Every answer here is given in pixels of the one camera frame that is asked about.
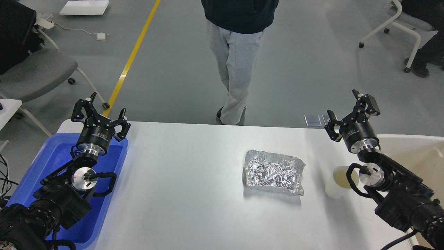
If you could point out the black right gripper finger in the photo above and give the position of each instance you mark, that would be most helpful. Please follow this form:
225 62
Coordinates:
365 107
331 124

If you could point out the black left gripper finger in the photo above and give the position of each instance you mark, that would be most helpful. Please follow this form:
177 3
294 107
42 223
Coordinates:
84 109
125 126

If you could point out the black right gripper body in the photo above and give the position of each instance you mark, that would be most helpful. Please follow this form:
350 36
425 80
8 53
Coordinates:
358 135

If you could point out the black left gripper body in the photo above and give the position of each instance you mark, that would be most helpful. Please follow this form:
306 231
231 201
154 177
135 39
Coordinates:
96 136

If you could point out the white paper cup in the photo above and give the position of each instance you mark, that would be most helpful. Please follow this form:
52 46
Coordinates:
337 184

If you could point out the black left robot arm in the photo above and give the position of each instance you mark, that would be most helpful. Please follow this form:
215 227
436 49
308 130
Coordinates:
63 198

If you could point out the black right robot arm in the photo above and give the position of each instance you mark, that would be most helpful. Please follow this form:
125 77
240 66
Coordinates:
403 200

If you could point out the right metal floor plate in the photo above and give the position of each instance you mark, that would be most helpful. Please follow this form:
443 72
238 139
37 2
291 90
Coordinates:
325 119

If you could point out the metal floor plate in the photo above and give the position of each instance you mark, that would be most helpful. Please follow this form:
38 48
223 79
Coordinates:
325 119
313 120

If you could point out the left metal floor plate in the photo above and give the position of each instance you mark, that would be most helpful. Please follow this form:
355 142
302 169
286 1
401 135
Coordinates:
313 120

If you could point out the grey office chair left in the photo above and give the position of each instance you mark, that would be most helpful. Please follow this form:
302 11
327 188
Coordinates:
41 72

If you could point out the crumpled aluminium foil tray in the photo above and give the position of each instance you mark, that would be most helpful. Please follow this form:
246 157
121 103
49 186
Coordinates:
273 172

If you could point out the beige plastic bin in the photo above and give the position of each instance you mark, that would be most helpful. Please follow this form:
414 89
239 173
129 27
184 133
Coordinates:
422 155

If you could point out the white side table corner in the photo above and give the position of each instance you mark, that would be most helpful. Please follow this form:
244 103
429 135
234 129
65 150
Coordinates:
9 107

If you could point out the white flat box on floor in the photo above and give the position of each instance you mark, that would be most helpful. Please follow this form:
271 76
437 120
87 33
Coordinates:
84 7

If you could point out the standing person grey trousers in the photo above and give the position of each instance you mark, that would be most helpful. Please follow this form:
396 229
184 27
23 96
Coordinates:
236 30

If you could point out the white power adapter with cable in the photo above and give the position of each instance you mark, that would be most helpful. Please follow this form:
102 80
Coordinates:
98 36

